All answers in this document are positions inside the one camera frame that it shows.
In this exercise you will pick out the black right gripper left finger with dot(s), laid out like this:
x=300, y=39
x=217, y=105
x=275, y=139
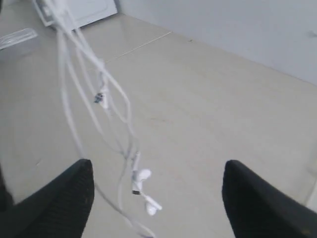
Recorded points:
x=60, y=209

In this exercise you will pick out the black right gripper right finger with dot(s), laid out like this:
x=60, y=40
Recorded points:
x=256, y=209

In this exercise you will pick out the white cabinet box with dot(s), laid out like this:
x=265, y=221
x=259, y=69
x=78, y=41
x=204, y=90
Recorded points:
x=84, y=12

